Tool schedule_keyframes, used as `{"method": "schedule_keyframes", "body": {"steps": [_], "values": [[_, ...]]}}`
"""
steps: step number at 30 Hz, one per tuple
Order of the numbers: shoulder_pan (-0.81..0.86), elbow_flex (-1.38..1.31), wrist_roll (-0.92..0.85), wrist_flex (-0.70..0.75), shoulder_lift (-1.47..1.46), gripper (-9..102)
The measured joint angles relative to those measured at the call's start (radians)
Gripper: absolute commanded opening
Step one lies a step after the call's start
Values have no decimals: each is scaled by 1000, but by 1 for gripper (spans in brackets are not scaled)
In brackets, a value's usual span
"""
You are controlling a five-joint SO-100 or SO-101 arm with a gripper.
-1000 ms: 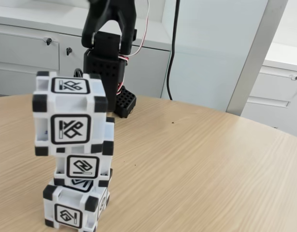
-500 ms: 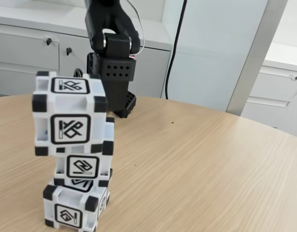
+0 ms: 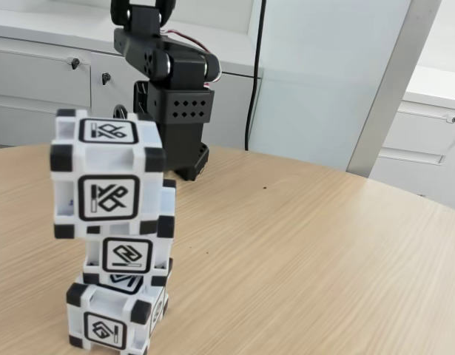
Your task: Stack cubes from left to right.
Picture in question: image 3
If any white cube crossed-loop symbol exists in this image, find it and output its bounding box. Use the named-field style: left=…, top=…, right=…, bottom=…
left=50, top=108, right=176, bottom=240

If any white cube zigzag symbol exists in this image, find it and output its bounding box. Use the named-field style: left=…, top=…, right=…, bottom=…
left=82, top=179, right=178, bottom=288

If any white cube stacked-diamond symbol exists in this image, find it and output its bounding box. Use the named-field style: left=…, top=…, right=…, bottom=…
left=66, top=275, right=169, bottom=351

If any white drawer cabinet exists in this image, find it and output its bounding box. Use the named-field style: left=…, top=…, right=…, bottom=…
left=371, top=66, right=455, bottom=214

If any white low cabinet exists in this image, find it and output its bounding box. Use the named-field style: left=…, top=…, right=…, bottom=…
left=0, top=7, right=263, bottom=151

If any black camera cable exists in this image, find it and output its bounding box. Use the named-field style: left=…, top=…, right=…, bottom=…
left=244, top=0, right=267, bottom=152

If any red white servo cable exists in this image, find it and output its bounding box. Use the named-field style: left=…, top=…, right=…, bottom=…
left=160, top=28, right=223, bottom=89

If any grey metal partition post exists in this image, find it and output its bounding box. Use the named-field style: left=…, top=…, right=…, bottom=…
left=345, top=0, right=445, bottom=179

